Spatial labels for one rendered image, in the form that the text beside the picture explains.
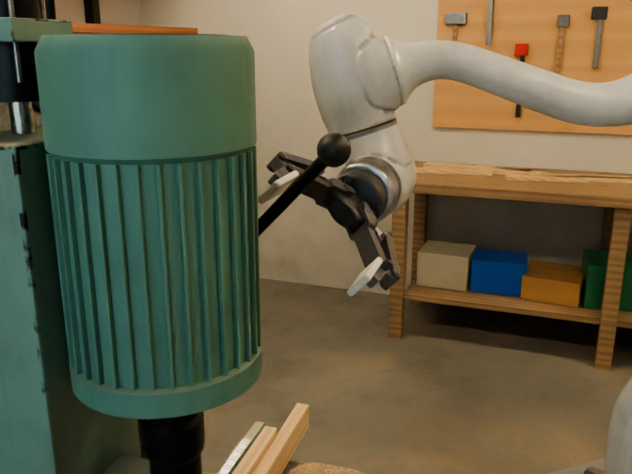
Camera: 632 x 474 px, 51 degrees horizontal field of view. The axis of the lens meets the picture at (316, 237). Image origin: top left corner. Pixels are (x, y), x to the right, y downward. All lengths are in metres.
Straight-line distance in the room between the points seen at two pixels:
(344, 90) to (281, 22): 3.21
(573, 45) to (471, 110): 0.60
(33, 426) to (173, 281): 0.22
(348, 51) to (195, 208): 0.48
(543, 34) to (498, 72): 2.80
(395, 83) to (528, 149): 2.93
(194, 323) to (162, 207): 0.10
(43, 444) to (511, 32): 3.41
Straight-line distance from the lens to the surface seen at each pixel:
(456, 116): 3.86
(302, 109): 4.11
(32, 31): 0.64
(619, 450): 1.26
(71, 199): 0.55
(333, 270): 4.26
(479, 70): 1.00
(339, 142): 0.67
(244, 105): 0.55
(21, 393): 0.68
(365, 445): 2.72
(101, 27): 3.40
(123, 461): 0.78
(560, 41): 3.77
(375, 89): 0.95
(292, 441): 1.05
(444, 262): 3.57
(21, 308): 0.63
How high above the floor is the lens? 1.50
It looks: 16 degrees down
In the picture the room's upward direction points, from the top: straight up
